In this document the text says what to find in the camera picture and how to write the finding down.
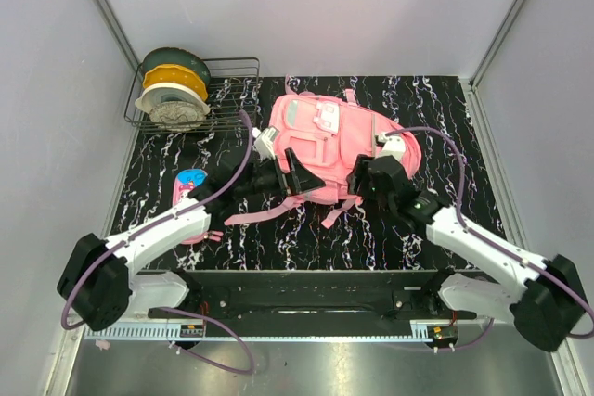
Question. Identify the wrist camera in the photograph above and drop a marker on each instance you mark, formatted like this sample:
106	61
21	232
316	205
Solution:
390	146
264	142

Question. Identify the white blue-rimmed plate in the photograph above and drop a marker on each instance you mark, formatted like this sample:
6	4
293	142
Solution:
159	93

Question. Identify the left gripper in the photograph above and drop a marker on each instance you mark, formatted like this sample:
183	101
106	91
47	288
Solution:
299	181

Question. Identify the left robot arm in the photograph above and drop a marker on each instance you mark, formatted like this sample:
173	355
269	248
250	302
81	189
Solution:
101	281

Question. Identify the yellow plate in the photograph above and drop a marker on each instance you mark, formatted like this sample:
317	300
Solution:
172	73

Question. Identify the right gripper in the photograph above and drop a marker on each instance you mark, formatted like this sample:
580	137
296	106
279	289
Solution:
360	170

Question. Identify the pink blue pencil case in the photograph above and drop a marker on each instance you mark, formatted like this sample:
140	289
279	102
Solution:
185	181

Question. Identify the dark green plate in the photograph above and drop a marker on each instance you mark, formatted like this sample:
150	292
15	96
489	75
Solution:
176	56

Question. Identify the pink school backpack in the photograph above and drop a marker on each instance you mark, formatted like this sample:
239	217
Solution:
327	134

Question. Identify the speckled beige plate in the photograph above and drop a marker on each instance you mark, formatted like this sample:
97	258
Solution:
178	116

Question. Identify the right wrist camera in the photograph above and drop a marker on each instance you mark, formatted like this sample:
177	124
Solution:
390	146

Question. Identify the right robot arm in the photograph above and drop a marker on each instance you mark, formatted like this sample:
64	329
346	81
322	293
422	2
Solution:
543	299

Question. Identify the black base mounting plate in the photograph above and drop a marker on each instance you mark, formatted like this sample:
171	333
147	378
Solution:
384	301

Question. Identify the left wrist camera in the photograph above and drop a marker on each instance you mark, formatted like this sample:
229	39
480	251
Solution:
264	142

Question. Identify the grey wire dish rack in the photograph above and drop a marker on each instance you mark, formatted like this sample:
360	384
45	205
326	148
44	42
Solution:
234	87

